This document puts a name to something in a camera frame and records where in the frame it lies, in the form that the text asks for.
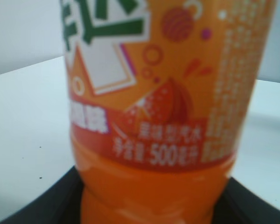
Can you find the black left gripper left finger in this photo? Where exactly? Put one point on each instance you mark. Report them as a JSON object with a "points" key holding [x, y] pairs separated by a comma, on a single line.
{"points": [[40, 195]]}

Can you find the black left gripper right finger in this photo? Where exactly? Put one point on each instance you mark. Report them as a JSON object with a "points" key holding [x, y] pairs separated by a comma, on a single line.
{"points": [[238, 205]]}

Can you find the orange soda bottle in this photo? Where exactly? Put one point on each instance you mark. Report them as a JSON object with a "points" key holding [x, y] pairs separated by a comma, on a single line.
{"points": [[159, 91]]}

